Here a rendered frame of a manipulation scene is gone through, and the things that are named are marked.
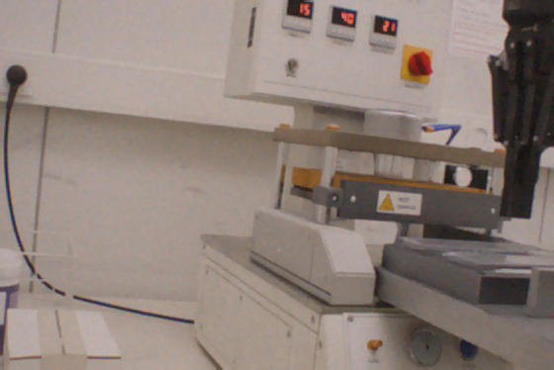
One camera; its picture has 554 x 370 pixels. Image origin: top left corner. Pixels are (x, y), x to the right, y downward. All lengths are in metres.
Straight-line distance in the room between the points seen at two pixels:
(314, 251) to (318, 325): 0.08
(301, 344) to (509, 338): 0.27
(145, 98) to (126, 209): 0.23
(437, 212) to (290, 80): 0.30
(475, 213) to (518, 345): 0.37
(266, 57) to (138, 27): 0.46
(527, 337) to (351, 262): 0.24
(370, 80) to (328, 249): 0.41
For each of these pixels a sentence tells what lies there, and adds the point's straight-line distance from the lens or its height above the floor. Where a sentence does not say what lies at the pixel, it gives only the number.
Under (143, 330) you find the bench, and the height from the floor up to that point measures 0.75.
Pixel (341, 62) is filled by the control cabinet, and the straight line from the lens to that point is 1.04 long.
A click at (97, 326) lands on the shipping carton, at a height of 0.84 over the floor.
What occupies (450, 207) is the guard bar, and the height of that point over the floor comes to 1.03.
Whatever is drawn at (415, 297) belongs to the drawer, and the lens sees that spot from 0.67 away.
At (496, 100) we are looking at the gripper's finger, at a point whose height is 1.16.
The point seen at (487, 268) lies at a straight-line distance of 0.62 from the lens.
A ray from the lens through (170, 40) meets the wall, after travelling 1.41.
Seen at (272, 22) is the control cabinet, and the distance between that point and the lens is 1.01.
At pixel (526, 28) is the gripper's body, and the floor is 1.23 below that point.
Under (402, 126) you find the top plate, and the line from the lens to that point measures 0.90.
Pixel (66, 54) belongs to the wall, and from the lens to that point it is 1.38.
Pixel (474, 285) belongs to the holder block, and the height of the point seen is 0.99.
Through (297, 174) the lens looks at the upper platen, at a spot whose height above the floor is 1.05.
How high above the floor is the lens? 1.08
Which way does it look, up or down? 3 degrees down
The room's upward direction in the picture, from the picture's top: 7 degrees clockwise
